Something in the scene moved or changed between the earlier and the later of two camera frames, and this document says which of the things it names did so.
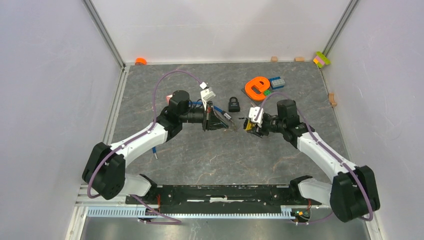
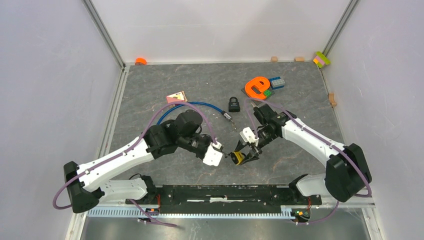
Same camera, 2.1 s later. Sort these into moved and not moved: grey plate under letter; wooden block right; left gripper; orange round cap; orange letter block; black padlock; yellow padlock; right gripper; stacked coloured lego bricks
Moved: right gripper; left gripper; yellow padlock
Not moved: grey plate under letter; stacked coloured lego bricks; black padlock; orange round cap; orange letter block; wooden block right
